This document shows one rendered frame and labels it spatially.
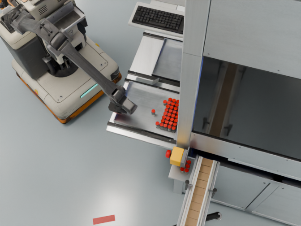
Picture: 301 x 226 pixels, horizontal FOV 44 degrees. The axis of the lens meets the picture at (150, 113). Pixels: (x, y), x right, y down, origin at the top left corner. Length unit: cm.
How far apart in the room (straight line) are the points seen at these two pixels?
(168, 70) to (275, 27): 128
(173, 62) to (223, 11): 128
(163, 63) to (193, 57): 107
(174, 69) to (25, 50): 108
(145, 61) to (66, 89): 89
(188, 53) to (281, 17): 32
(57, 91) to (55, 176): 65
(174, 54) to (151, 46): 16
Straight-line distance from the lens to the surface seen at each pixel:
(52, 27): 173
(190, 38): 110
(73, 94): 290
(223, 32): 104
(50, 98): 293
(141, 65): 223
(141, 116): 207
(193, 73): 124
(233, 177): 212
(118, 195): 285
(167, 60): 224
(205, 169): 192
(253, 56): 110
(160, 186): 285
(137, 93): 214
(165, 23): 247
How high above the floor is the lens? 276
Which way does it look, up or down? 65 degrees down
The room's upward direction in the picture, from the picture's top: 5 degrees counter-clockwise
